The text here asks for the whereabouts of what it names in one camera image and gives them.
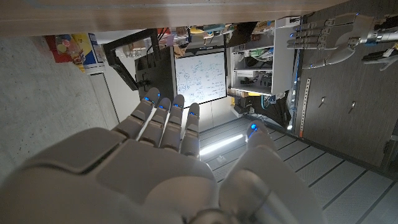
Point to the yellow banana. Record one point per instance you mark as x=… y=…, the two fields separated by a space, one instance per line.
x=196 y=30

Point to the slotted metal wall rail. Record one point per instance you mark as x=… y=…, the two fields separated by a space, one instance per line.
x=304 y=105

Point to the whiteboard with black frame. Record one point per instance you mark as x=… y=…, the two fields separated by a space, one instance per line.
x=200 y=77

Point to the clear plastic cup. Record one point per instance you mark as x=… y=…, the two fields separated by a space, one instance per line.
x=70 y=49

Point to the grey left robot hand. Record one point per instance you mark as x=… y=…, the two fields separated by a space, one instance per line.
x=345 y=34

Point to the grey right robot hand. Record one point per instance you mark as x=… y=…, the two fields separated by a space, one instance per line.
x=124 y=186

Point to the white shelf cabinet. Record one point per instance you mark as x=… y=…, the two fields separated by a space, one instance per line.
x=281 y=62

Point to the white canister with lid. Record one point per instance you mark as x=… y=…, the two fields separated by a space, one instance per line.
x=91 y=49

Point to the ceiling light strip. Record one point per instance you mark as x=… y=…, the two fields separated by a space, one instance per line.
x=220 y=144

